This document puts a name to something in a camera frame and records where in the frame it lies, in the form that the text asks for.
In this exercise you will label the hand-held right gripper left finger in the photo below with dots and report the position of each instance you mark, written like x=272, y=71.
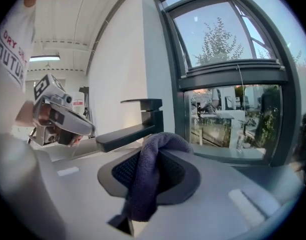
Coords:
x=80, y=196

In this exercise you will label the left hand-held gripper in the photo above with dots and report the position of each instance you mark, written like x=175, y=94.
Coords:
x=46, y=89

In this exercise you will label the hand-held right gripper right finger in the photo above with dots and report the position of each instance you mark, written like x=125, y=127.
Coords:
x=218, y=209

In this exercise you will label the dark blue cloth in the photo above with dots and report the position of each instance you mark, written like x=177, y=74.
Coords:
x=145, y=184

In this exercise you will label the black faucet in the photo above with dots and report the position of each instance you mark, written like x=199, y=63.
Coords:
x=152, y=119

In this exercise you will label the person's left forearm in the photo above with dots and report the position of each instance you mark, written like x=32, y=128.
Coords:
x=25, y=114

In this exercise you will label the ceiling light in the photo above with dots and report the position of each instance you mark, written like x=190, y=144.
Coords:
x=45, y=58

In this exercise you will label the black bag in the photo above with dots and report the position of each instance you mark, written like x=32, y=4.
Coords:
x=305, y=139

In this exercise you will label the green tree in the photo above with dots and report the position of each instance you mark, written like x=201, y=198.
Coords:
x=218, y=46

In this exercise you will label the dark window frame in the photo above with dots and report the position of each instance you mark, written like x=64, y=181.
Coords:
x=233, y=80

